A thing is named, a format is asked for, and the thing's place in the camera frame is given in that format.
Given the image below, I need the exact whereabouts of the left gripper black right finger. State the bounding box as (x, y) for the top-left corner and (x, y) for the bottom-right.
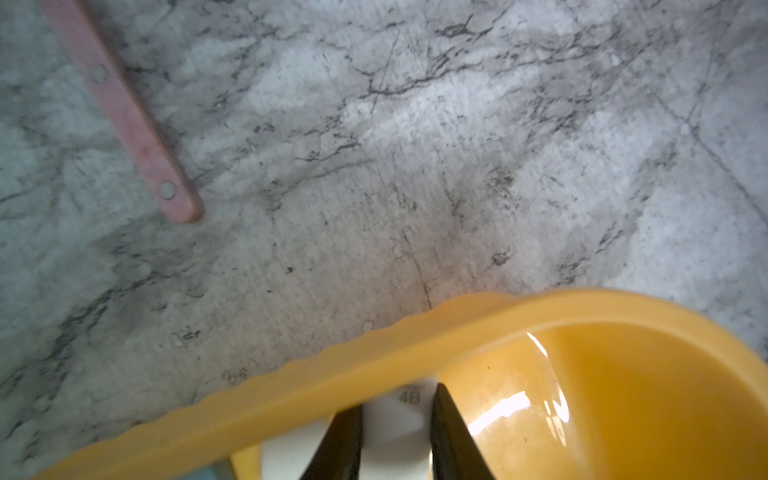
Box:
(430, 383), (494, 480)

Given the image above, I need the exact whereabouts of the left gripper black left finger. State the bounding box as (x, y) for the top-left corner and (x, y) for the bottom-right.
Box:
(300, 405), (363, 480)

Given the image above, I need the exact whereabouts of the white eraser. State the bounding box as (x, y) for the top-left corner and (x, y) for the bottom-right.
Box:
(261, 377), (437, 480)

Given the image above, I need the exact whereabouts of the blue eraser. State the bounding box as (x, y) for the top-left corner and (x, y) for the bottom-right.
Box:
(177, 460), (236, 480)

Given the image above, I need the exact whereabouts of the yellow plastic storage box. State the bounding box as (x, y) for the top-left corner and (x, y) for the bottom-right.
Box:
(43, 289), (767, 479)

